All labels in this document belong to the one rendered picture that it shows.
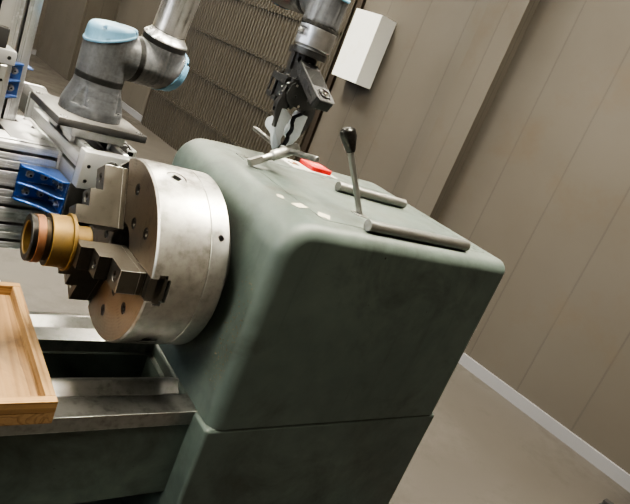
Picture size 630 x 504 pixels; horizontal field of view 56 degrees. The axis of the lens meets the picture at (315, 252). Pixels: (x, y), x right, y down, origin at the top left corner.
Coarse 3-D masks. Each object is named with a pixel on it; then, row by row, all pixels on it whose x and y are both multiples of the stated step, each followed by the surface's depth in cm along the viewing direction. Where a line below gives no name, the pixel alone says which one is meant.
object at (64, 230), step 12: (36, 216) 91; (48, 216) 94; (60, 216) 93; (72, 216) 94; (24, 228) 94; (36, 228) 89; (48, 228) 91; (60, 228) 91; (72, 228) 92; (84, 228) 95; (24, 240) 94; (36, 240) 89; (48, 240) 90; (60, 240) 91; (72, 240) 92; (24, 252) 92; (36, 252) 90; (48, 252) 91; (60, 252) 91; (72, 252) 92; (48, 264) 92; (60, 264) 93
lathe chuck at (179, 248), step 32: (128, 192) 100; (160, 192) 92; (192, 192) 96; (128, 224) 98; (160, 224) 89; (192, 224) 93; (160, 256) 89; (192, 256) 92; (192, 288) 93; (96, 320) 104; (128, 320) 93; (160, 320) 93
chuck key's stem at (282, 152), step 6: (294, 144) 120; (270, 150) 118; (276, 150) 118; (282, 150) 119; (288, 150) 119; (258, 156) 117; (264, 156) 117; (270, 156) 118; (276, 156) 118; (282, 156) 119; (288, 156) 120; (252, 162) 116; (258, 162) 116
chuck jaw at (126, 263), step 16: (80, 240) 93; (80, 256) 91; (96, 256) 91; (112, 256) 91; (128, 256) 94; (96, 272) 90; (112, 272) 90; (128, 272) 88; (144, 272) 90; (112, 288) 89; (128, 288) 89; (144, 288) 90; (160, 288) 91
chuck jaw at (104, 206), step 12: (108, 168) 99; (120, 168) 100; (96, 180) 101; (108, 180) 99; (120, 180) 100; (84, 192) 99; (96, 192) 97; (108, 192) 99; (120, 192) 100; (84, 204) 96; (96, 204) 97; (108, 204) 98; (120, 204) 100; (84, 216) 96; (96, 216) 97; (108, 216) 98; (120, 216) 100; (96, 228) 100; (108, 228) 100; (120, 228) 99
